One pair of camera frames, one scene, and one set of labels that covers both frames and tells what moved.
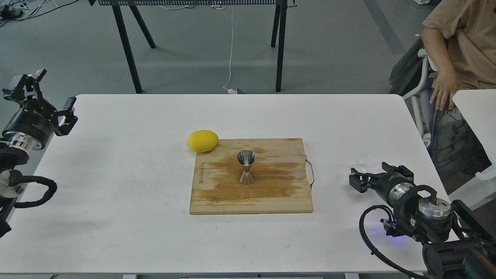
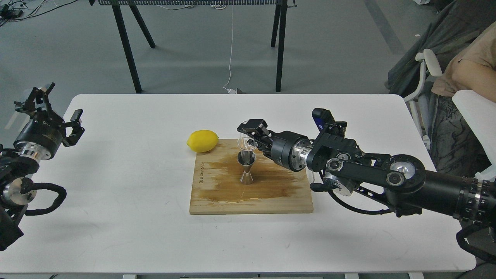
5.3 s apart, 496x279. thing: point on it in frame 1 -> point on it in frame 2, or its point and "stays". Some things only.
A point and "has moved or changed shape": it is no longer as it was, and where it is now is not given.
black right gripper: (392, 186) -> (290, 150)
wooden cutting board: (279, 177) stays
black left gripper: (34, 123) -> (42, 137)
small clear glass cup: (365, 164) has moved or changed shape
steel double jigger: (246, 158) stays
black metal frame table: (280, 15) stays
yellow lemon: (202, 140) stays
